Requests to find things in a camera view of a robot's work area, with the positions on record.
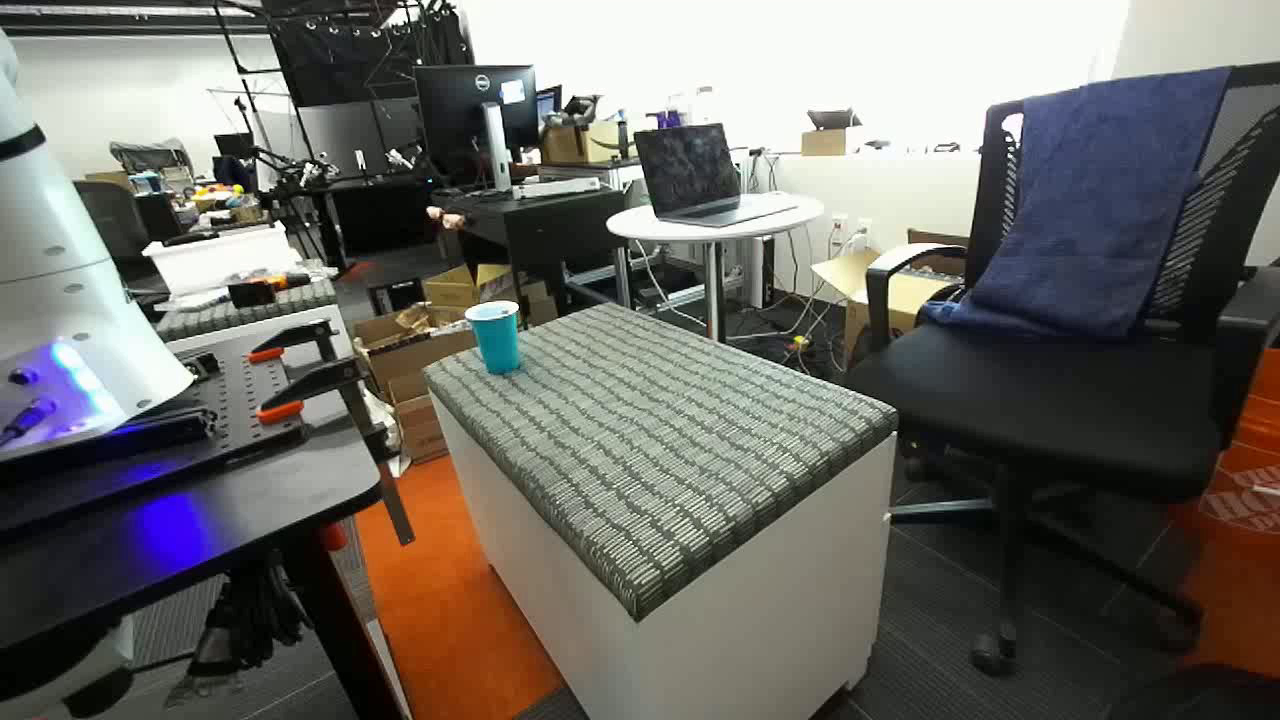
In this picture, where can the black office desk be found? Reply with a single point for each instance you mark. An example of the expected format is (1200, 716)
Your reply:
(534, 226)

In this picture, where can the grey perforated mounting plate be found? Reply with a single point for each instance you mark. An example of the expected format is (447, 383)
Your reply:
(224, 402)

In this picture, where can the black office chair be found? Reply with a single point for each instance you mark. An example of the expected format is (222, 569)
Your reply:
(1066, 402)

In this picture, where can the white cabinet with grey cushion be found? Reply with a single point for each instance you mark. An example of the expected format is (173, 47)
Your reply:
(664, 454)

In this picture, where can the yellowish cardboard box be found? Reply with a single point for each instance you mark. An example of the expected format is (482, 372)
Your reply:
(460, 287)

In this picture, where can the small closed cardboard box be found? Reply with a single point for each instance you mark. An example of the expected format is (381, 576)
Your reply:
(829, 136)

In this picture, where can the dark blue blanket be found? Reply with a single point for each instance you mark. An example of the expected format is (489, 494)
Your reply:
(1093, 213)

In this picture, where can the grey open laptop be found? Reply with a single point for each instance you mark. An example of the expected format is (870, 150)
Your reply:
(687, 165)

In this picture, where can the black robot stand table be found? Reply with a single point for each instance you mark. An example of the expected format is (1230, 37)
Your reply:
(163, 520)

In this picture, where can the round white table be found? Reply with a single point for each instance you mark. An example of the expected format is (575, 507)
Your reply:
(706, 226)

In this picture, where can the large brown cardboard box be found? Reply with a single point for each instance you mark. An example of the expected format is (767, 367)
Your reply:
(400, 356)

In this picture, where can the teal blue mug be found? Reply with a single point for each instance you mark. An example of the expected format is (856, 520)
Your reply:
(499, 341)

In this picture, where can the white paper stack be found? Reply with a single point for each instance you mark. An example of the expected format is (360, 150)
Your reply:
(222, 262)

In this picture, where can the cardboard box with clutter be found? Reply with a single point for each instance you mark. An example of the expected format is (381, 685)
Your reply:
(582, 140)

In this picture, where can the open flat cardboard box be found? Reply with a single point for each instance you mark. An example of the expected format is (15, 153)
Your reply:
(853, 287)

